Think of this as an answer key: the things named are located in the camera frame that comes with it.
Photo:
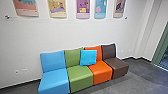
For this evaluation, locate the salmon wall poster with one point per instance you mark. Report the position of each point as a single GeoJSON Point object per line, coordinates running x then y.
{"type": "Point", "coordinates": [26, 7]}

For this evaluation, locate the green sofa chair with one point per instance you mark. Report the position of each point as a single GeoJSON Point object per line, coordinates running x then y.
{"type": "Point", "coordinates": [80, 78]}

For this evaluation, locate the blue sofa chair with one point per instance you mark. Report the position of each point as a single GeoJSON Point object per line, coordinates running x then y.
{"type": "Point", "coordinates": [53, 81]}

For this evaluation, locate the purple wall poster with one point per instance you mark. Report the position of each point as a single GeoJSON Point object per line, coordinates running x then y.
{"type": "Point", "coordinates": [83, 8]}

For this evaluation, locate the brown sofa chair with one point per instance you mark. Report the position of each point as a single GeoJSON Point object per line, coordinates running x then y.
{"type": "Point", "coordinates": [116, 65]}

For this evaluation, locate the cyan cushion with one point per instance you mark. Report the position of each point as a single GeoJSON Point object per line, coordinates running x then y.
{"type": "Point", "coordinates": [88, 57]}

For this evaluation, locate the teal door frame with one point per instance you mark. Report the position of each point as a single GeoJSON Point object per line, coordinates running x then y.
{"type": "Point", "coordinates": [160, 53]}

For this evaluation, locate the beige pink wall poster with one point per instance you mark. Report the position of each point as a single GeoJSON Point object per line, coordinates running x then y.
{"type": "Point", "coordinates": [119, 8]}

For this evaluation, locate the small dark wall mount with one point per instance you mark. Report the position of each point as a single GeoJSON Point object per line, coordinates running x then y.
{"type": "Point", "coordinates": [126, 17]}
{"type": "Point", "coordinates": [6, 16]}

